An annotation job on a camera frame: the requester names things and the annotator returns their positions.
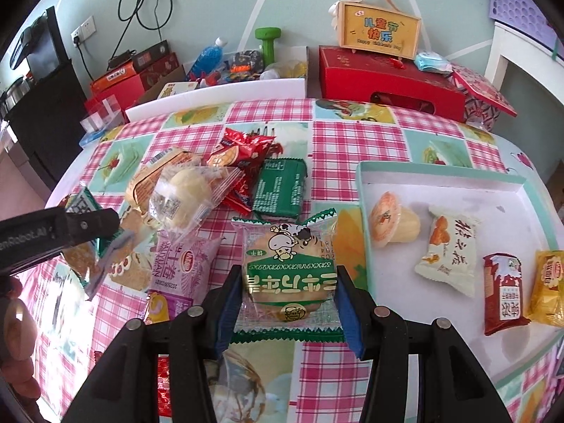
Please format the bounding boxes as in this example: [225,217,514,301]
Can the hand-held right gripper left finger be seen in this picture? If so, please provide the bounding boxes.
[62,264,244,423]

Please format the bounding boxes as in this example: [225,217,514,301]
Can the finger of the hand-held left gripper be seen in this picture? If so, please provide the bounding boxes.
[64,208,121,247]

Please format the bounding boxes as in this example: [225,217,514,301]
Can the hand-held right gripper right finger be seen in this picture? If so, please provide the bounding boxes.
[335,264,514,423]

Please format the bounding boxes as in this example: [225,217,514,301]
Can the white tray with teal rim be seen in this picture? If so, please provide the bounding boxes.
[355,160,564,386]

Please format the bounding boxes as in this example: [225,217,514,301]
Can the purple snack packet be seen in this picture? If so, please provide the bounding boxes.
[143,229,223,324]

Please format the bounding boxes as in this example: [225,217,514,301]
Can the green-label bun packet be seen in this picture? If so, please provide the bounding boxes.
[230,208,347,345]

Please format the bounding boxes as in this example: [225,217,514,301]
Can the yellow jelly cup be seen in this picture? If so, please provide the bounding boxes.
[369,191,421,250]

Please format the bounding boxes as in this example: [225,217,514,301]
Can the white snack packet orange picture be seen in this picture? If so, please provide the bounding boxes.
[413,205,483,298]

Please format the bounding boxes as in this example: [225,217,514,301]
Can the red-brown biscuit packet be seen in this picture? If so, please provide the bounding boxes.
[482,252,532,336]

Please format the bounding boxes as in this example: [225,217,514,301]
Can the yellow snack packet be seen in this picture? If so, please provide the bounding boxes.
[526,250,564,329]

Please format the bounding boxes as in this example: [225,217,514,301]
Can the person's left hand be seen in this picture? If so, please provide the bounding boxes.
[0,275,42,406]

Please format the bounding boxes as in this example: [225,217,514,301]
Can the orange cake packet with barcode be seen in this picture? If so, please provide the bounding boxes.
[124,146,208,214]

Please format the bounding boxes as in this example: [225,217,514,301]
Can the clear wrapped white bun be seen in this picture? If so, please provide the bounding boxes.
[149,165,245,234]

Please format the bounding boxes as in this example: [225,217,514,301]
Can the clear plastic box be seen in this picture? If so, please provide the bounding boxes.
[79,96,124,135]

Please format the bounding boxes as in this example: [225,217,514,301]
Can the black cabinet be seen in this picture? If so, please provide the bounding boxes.
[0,59,89,190]

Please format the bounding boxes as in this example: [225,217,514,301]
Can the red cracker-picture packet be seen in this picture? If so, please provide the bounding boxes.
[206,145,257,211]

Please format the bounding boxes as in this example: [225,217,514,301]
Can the orange-red carton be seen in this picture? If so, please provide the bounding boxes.
[90,62,142,98]

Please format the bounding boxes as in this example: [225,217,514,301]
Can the small yellow-white carton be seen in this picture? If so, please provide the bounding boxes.
[158,81,199,100]

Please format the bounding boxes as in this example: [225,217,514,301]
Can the white foam box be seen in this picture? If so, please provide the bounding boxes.
[124,45,310,123]

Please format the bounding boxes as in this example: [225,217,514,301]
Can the blue plastic bottle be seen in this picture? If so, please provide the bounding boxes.
[187,37,227,81]

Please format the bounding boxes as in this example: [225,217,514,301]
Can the dark patterned pouch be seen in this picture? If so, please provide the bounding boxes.
[229,49,265,81]

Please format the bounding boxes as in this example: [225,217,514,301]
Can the red gift box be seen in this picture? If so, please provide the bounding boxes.
[318,45,468,122]

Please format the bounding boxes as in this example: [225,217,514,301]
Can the clear plastic bottle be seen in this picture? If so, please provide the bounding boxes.
[260,59,307,81]

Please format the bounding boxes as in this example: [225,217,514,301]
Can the green dumbbell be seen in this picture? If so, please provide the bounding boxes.
[255,27,283,68]

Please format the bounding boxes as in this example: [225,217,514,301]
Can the red patterned lidded box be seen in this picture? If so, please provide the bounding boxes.
[452,64,518,130]

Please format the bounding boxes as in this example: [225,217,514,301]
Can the wet wipes pack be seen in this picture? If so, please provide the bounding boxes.
[413,50,454,74]

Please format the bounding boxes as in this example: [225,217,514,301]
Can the white desk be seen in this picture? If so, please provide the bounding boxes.
[482,21,564,98]

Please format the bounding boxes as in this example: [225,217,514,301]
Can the white wall outlet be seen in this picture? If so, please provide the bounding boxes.
[70,15,97,47]

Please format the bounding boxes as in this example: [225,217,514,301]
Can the yellow gift box with handle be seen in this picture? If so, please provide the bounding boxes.
[330,0,421,60]

